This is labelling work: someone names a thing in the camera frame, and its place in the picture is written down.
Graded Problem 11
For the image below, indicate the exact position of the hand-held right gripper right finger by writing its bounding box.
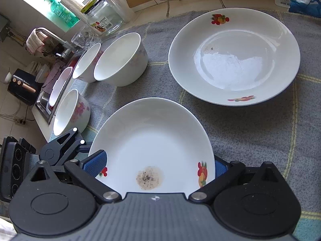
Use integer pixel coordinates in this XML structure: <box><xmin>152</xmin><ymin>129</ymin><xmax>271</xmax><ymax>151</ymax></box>
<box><xmin>188</xmin><ymin>157</ymin><xmax>286</xmax><ymax>201</ymax></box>

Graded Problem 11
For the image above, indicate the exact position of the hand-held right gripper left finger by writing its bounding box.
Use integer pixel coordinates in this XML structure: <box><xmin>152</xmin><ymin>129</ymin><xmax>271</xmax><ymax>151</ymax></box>
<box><xmin>24</xmin><ymin>150</ymin><xmax>121</xmax><ymax>202</ymax></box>

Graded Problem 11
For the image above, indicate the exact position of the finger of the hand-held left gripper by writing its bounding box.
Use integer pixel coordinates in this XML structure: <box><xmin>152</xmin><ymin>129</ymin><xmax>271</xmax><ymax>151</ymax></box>
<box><xmin>54</xmin><ymin>128</ymin><xmax>92</xmax><ymax>166</ymax></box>

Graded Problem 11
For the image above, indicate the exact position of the white bowl with pink flowers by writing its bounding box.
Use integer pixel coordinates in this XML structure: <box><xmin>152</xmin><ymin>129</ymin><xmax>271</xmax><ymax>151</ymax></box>
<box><xmin>53</xmin><ymin>89</ymin><xmax>91</xmax><ymax>136</ymax></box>

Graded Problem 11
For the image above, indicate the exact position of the small white fruit print plate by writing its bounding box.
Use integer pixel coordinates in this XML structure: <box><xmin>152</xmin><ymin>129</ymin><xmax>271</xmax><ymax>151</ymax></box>
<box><xmin>88</xmin><ymin>97</ymin><xmax>216</xmax><ymax>197</ymax></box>

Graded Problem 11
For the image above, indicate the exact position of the large white fruit print plate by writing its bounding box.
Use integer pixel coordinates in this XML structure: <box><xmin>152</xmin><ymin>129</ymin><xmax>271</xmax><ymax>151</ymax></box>
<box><xmin>168</xmin><ymin>11</ymin><xmax>301</xmax><ymax>106</ymax></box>

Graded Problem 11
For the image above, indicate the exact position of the grey checked table cloth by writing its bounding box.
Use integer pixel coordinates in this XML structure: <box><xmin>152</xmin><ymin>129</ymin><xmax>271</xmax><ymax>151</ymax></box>
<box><xmin>46</xmin><ymin>10</ymin><xmax>321</xmax><ymax>221</ymax></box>

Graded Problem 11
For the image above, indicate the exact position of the stainless steel sink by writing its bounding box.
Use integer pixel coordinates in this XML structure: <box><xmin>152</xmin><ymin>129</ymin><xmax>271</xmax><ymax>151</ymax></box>
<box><xmin>35</xmin><ymin>50</ymin><xmax>76</xmax><ymax>125</ymax></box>

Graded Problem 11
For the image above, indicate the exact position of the white wavy rim dish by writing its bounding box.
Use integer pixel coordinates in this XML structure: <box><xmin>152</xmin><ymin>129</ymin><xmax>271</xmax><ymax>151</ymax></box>
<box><xmin>48</xmin><ymin>66</ymin><xmax>74</xmax><ymax>107</ymax></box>

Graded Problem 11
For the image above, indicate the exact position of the pink dishcloth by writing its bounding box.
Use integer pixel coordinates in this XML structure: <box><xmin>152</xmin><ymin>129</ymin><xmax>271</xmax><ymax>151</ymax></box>
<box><xmin>43</xmin><ymin>60</ymin><xmax>63</xmax><ymax>91</ymax></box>

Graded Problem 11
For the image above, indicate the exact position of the black air fryer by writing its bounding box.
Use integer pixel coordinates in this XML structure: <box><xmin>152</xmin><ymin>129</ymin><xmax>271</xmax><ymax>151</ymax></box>
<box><xmin>7</xmin><ymin>68</ymin><xmax>43</xmax><ymax>106</ymax></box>

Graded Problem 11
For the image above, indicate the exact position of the white dish stack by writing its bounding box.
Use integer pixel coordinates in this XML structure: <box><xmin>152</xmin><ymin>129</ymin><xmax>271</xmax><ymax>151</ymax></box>
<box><xmin>26</xmin><ymin>60</ymin><xmax>51</xmax><ymax>83</ymax></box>

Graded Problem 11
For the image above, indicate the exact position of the plain white bowl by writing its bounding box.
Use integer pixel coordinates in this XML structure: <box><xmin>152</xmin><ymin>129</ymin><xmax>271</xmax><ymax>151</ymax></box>
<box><xmin>72</xmin><ymin>43</ymin><xmax>104</xmax><ymax>83</ymax></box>

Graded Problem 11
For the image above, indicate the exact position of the large white floral bowl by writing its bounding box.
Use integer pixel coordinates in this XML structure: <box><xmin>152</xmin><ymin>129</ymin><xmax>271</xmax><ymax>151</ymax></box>
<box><xmin>93</xmin><ymin>32</ymin><xmax>148</xmax><ymax>87</ymax></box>

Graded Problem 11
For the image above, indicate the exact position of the clear glass cup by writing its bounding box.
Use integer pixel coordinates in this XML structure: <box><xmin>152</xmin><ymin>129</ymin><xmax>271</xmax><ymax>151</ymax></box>
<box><xmin>71</xmin><ymin>26</ymin><xmax>103</xmax><ymax>49</ymax></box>

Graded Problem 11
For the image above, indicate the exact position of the white cloth with pink stripes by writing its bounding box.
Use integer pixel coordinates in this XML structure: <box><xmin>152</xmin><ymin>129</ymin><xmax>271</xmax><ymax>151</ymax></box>
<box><xmin>26</xmin><ymin>29</ymin><xmax>48</xmax><ymax>55</ymax></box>

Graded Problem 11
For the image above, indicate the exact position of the metal faucet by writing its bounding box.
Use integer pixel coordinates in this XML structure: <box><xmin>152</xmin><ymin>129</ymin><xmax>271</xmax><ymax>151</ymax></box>
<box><xmin>35</xmin><ymin>27</ymin><xmax>81</xmax><ymax>58</ymax></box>

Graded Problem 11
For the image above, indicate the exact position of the glass jar with yellow lid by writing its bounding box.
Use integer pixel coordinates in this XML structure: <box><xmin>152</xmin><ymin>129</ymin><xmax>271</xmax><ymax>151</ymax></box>
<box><xmin>80</xmin><ymin>0</ymin><xmax>125</xmax><ymax>36</ymax></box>

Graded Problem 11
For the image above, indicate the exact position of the green soap pump bottle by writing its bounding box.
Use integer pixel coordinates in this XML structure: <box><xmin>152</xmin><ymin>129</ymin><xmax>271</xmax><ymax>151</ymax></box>
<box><xmin>44</xmin><ymin>0</ymin><xmax>79</xmax><ymax>27</ymax></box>

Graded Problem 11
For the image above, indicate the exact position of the white paper roll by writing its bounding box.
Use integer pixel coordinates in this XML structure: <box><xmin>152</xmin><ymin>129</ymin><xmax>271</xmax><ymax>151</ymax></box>
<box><xmin>61</xmin><ymin>0</ymin><xmax>84</xmax><ymax>12</ymax></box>

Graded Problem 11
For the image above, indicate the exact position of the metal wall fixture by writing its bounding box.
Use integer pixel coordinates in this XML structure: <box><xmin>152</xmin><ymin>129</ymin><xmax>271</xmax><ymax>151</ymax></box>
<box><xmin>0</xmin><ymin>15</ymin><xmax>27</xmax><ymax>46</ymax></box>

